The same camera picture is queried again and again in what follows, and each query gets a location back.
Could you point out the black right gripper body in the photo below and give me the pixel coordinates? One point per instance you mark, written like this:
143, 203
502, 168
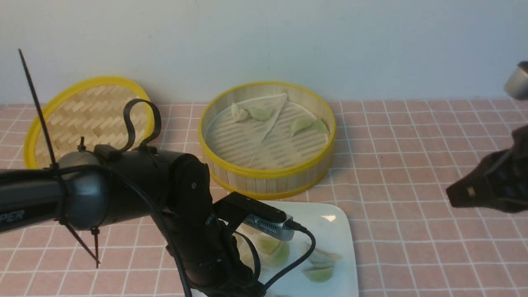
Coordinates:
500, 180

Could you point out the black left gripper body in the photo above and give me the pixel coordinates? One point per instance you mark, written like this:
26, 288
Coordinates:
203, 246

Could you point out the green dumpling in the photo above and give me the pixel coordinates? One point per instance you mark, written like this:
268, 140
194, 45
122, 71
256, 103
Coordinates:
299, 124
321, 127
261, 114

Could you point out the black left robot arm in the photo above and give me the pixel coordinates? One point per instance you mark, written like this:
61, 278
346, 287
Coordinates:
88, 192

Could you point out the pale large dumpling on plate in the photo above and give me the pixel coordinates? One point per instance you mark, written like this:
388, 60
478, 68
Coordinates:
246, 256

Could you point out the light green dumpling plate centre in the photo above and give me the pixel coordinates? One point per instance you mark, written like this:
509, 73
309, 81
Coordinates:
266, 244

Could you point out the green dumpling plate lower right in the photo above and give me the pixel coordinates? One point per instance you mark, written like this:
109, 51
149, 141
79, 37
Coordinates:
318, 274

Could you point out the pale dumpling plate right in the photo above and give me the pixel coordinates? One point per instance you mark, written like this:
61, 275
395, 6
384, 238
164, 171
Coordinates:
324, 259

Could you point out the white square plate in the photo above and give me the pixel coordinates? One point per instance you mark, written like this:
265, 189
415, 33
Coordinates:
332, 233

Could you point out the pink checkered tablecloth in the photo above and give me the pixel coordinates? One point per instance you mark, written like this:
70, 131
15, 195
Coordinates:
393, 161

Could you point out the white steamer liner paper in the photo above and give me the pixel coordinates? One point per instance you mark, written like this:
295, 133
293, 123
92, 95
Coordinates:
239, 142

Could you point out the yellow rimmed bamboo steamer basket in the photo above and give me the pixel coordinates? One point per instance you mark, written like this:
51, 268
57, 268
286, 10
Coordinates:
284, 166

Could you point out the pale dumpling in steamer left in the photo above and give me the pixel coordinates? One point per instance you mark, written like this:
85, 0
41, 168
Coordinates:
238, 114

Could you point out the green dumpling in steamer top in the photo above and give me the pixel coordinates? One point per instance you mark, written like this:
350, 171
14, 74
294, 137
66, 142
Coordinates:
261, 114

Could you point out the green dumpling at steamer edge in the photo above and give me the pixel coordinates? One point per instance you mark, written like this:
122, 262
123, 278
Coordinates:
321, 127

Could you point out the yellow rimmed bamboo steamer lid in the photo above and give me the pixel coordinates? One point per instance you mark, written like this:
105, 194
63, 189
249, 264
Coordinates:
92, 109

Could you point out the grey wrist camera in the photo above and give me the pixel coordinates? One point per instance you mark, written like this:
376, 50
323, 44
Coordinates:
268, 225

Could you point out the black cable tie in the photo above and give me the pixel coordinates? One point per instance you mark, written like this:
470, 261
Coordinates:
39, 111

